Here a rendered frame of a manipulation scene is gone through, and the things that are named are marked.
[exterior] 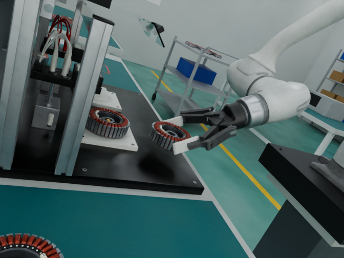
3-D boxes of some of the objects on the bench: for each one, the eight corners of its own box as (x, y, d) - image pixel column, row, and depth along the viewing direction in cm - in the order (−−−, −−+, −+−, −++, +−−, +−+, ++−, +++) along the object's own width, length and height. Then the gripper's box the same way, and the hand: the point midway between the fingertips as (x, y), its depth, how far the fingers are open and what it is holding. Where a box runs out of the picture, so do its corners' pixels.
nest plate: (126, 125, 80) (127, 121, 80) (136, 151, 68) (138, 147, 67) (73, 114, 73) (74, 110, 73) (75, 142, 61) (76, 137, 60)
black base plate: (141, 98, 117) (142, 93, 117) (201, 195, 65) (205, 188, 64) (19, 67, 96) (20, 61, 96) (-38, 174, 44) (-36, 163, 43)
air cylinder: (56, 117, 68) (61, 97, 66) (55, 130, 62) (60, 109, 60) (34, 112, 66) (38, 92, 64) (30, 126, 60) (35, 104, 58)
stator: (125, 124, 77) (128, 112, 76) (127, 143, 67) (132, 130, 66) (85, 114, 73) (88, 102, 72) (82, 132, 63) (85, 119, 62)
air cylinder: (58, 86, 88) (62, 70, 86) (58, 93, 82) (62, 77, 80) (41, 82, 86) (45, 65, 84) (40, 89, 80) (43, 72, 78)
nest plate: (114, 95, 100) (115, 92, 100) (121, 112, 88) (122, 109, 87) (72, 85, 93) (73, 82, 93) (73, 102, 81) (74, 98, 80)
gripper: (265, 147, 67) (183, 175, 62) (221, 109, 86) (155, 129, 81) (267, 121, 63) (179, 149, 58) (220, 88, 82) (151, 107, 77)
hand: (172, 135), depth 70 cm, fingers closed on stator, 11 cm apart
